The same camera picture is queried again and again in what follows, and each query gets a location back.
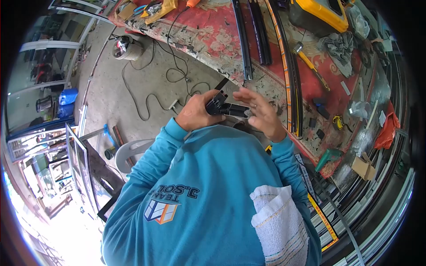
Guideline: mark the red floral carpet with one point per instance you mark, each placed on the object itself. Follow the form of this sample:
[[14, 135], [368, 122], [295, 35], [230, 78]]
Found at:
[[213, 36]]

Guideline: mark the black plastic block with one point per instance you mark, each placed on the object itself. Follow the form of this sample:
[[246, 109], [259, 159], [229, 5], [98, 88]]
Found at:
[[322, 108]]

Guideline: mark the blue clamp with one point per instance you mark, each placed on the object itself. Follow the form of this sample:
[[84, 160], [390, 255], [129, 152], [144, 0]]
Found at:
[[109, 134]]

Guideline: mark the person's right little finger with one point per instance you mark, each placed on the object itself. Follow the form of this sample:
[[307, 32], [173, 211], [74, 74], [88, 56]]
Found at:
[[248, 93]]

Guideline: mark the person's right fingers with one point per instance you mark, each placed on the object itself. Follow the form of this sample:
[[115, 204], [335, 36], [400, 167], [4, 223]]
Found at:
[[255, 118]]

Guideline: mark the yellow black ruler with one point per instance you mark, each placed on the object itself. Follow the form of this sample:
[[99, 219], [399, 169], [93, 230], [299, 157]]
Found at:
[[324, 222]]

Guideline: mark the crumpled clear plastic bag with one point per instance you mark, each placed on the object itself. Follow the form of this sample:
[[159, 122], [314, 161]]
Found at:
[[359, 109]]

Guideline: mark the glass sliding door wall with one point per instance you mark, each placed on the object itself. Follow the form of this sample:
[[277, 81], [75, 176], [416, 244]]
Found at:
[[50, 60]]

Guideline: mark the person's right ring finger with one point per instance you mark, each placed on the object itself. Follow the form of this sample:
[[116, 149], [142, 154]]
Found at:
[[251, 103]]

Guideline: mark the person's right hand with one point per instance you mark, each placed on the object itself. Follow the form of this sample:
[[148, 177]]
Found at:
[[268, 116]]

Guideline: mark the short white strip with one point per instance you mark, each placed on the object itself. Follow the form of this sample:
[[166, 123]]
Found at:
[[345, 88]]

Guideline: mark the white plastic chair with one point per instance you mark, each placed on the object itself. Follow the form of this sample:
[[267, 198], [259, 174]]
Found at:
[[128, 153]]

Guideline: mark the yellow black tool case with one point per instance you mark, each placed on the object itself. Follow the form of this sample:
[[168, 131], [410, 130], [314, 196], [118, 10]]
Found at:
[[319, 13]]

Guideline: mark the aluminium glass frame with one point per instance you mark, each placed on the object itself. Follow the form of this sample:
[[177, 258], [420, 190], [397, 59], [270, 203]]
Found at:
[[81, 166]]

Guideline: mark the black aluminium profile piece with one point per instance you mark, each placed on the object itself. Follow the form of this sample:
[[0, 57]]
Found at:
[[229, 109]]

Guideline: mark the yellow tape measure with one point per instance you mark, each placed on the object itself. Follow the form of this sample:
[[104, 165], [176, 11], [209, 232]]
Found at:
[[338, 122]]

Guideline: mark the person's body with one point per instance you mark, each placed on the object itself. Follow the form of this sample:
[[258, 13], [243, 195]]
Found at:
[[199, 186]]

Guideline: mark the wide black aluminium profile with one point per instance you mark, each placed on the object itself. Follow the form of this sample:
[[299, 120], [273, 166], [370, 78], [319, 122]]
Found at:
[[261, 36]]

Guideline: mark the blue barrel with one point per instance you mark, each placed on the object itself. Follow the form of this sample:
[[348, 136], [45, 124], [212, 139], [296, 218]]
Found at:
[[68, 99]]

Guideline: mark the white power socket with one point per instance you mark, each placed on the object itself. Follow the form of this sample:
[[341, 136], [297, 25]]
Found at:
[[173, 104]]

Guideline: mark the stack of aluminium profiles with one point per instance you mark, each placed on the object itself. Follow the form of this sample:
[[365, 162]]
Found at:
[[376, 199]]

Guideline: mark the white striped towel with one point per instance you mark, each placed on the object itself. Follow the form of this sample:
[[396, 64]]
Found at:
[[281, 226]]

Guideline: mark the steel pot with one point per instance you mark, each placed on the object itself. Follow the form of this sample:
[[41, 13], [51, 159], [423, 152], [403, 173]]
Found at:
[[44, 103]]

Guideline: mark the person's left fingers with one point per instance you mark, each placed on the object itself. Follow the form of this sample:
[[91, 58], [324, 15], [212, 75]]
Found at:
[[208, 96]]

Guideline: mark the small cardboard box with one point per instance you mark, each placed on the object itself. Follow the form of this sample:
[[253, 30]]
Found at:
[[363, 168]]

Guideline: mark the long black profile orange tape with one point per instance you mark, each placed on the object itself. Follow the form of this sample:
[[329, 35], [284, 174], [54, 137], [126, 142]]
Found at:
[[293, 83]]

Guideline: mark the small black plastic piece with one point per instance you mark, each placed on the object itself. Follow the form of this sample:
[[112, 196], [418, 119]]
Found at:
[[312, 123], [320, 134]]

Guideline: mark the green power drill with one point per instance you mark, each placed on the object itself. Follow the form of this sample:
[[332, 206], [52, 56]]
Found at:
[[327, 157]]

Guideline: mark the flat cardboard box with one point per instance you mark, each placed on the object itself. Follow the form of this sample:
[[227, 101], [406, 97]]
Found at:
[[127, 10]]

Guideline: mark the orange plastic bag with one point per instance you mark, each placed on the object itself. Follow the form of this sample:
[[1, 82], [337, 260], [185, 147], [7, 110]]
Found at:
[[387, 133]]

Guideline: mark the person's left hand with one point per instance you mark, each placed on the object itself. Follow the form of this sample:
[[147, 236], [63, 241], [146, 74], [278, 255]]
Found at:
[[193, 113]]

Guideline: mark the grey round machine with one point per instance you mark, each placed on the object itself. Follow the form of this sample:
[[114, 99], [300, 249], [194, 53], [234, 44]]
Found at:
[[128, 50]]

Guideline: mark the narrow black aluminium profile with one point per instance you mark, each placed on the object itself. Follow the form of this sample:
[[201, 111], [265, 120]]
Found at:
[[243, 43]]

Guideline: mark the yellow power tool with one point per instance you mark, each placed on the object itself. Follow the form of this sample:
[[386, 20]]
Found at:
[[163, 10]]

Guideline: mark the grey rag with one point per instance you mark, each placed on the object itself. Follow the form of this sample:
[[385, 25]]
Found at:
[[339, 50]]

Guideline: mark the orange tool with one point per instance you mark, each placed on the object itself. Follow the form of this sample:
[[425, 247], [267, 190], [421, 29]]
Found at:
[[193, 2]]

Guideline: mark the long white strip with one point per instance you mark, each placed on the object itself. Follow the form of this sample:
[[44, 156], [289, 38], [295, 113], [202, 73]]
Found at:
[[372, 114]]

